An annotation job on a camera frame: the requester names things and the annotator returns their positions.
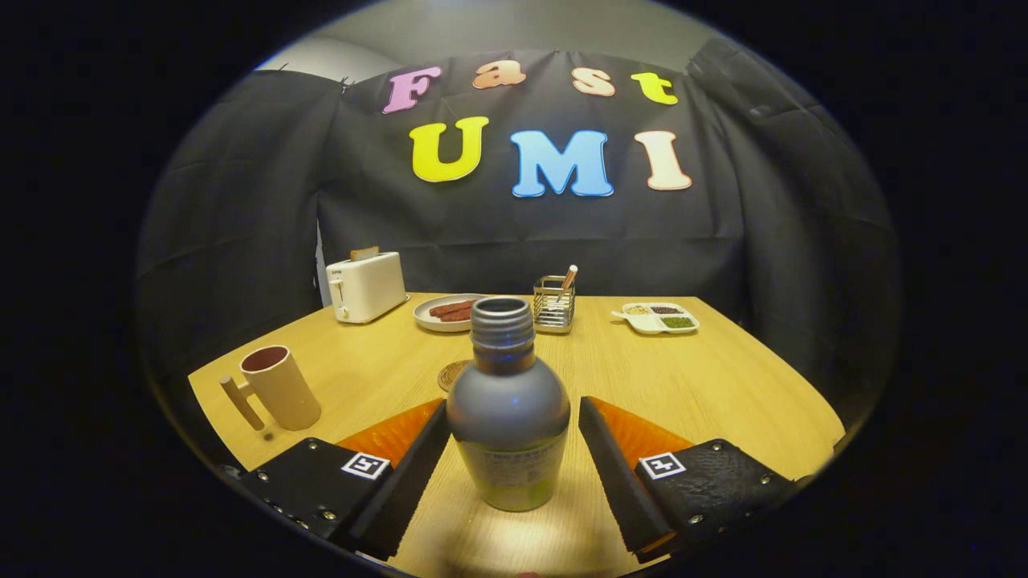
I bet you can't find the white round plate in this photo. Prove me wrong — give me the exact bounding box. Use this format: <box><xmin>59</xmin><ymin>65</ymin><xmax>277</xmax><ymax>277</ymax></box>
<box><xmin>413</xmin><ymin>293</ymin><xmax>489</xmax><ymax>333</ymax></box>

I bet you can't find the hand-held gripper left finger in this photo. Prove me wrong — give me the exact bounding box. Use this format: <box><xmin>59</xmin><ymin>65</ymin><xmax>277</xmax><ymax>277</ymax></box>
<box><xmin>237</xmin><ymin>397</ymin><xmax>452</xmax><ymax>561</ymax></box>

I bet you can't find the beige cup with wooden handle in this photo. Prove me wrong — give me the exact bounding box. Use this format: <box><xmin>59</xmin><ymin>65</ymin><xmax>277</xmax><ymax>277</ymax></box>
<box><xmin>219</xmin><ymin>345</ymin><xmax>322</xmax><ymax>432</ymax></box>

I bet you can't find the black backdrop cloth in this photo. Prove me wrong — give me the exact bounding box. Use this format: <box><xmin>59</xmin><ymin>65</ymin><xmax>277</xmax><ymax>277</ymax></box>
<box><xmin>137</xmin><ymin>36</ymin><xmax>900</xmax><ymax>402</ymax></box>

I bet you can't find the wooden table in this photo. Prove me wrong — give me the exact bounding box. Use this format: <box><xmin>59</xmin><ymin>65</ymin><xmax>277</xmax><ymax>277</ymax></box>
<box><xmin>187</xmin><ymin>292</ymin><xmax>846</xmax><ymax>578</ymax></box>

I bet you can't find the metal wire utensil holder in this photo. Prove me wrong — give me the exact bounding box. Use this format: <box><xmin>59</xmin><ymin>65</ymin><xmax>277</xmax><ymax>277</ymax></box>
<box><xmin>533</xmin><ymin>275</ymin><xmax>576</xmax><ymax>335</ymax></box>

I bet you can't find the white divided dish with grains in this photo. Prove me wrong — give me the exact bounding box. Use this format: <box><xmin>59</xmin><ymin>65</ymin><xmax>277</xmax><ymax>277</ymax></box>
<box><xmin>612</xmin><ymin>302</ymin><xmax>700</xmax><ymax>336</ymax></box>

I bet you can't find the white toaster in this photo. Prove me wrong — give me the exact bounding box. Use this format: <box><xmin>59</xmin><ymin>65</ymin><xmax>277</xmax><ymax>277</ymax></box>
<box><xmin>325</xmin><ymin>251</ymin><xmax>409</xmax><ymax>324</ymax></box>

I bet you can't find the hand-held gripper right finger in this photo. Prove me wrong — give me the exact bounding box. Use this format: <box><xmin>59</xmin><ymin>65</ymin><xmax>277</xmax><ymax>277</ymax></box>
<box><xmin>578</xmin><ymin>396</ymin><xmax>804</xmax><ymax>563</ymax></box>

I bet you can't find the round cork coaster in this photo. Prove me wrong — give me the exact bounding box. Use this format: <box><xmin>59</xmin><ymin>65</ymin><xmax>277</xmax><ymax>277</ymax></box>
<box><xmin>438</xmin><ymin>359</ymin><xmax>475</xmax><ymax>393</ymax></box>

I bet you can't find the silver bottle with green label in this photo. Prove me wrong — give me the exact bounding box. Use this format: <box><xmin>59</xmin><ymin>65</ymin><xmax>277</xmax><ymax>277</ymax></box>
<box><xmin>447</xmin><ymin>296</ymin><xmax>571</xmax><ymax>512</ymax></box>

